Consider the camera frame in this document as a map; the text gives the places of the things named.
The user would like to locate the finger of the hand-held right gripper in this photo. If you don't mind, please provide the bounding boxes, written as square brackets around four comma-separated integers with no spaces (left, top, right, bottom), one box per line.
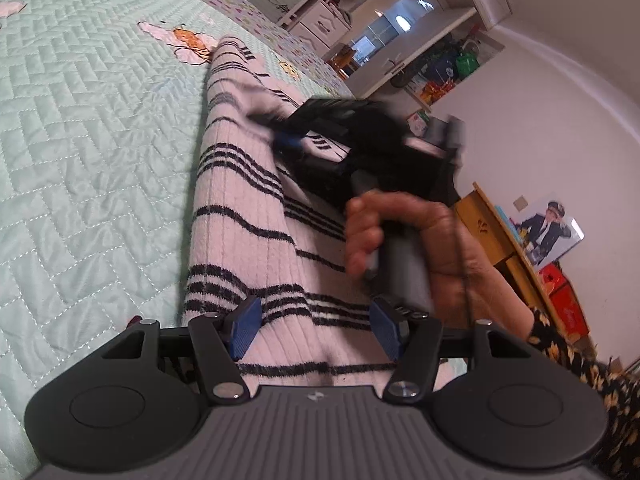
[272,131,351,213]
[247,100,351,133]

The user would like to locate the uniformed figure photo board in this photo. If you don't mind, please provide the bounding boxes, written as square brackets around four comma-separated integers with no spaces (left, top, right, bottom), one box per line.
[515,199,585,267]

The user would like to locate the person's right hand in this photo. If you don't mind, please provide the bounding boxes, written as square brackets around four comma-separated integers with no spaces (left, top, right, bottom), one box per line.
[345,192,501,328]

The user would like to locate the green bag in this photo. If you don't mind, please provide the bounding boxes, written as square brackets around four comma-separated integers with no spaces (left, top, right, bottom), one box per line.
[455,52,481,78]

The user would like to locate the large red box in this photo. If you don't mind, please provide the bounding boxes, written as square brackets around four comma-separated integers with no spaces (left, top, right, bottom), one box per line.
[547,280,591,341]

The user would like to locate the wooden chair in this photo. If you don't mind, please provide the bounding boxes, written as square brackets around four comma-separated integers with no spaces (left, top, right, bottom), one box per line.
[330,45,358,78]

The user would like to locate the floral bed sheet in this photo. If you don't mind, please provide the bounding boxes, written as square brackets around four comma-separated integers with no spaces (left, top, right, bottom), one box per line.
[135,0,351,91]

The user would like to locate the wooden desk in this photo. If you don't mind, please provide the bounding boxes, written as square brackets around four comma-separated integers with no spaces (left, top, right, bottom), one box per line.
[452,182,601,356]

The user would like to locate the bee print quilted blanket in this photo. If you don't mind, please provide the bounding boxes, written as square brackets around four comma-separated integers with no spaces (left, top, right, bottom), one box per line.
[0,0,361,480]

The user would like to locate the white nightstand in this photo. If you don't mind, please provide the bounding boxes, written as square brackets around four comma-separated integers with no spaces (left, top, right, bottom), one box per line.
[290,2,353,58]

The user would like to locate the small red box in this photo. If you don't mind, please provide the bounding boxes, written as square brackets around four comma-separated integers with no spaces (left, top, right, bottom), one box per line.
[540,262,571,301]

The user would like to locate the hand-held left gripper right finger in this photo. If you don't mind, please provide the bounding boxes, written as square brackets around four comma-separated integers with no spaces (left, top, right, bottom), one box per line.
[370,296,531,405]

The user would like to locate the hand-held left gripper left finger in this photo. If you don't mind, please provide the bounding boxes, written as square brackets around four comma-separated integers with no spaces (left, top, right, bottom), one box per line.
[102,295,263,405]

